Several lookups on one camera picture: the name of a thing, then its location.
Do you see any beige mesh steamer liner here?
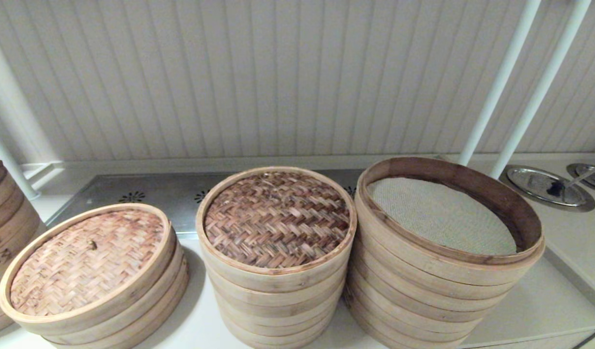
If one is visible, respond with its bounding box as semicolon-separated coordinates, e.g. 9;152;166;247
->
366;177;517;256

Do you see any white slanted metal pole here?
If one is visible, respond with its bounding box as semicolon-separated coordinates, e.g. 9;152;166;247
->
458;0;542;166
489;0;593;179

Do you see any dark woven bamboo lid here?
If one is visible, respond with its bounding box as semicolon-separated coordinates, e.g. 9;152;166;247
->
196;166;358;293

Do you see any round stainless steel plate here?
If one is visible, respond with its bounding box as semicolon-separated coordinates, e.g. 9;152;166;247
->
500;165;595;212
566;163;595;195

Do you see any perforated stainless steel panel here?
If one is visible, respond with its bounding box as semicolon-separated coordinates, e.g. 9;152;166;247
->
46;169;372;239

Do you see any low bamboo steamer basket stack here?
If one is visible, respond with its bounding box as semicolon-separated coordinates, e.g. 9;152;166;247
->
16;240;190;349

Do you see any light woven bamboo steamer lid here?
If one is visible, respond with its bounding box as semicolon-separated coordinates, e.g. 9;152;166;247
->
0;203;177;336

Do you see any thin white metal pole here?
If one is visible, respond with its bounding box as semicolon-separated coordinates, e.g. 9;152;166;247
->
0;124;40;200

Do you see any bamboo steamer stack with clasps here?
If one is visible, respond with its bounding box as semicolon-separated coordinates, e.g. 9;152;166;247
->
0;148;46;337

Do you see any thick white round column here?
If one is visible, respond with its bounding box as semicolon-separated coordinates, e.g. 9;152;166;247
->
0;22;61;163

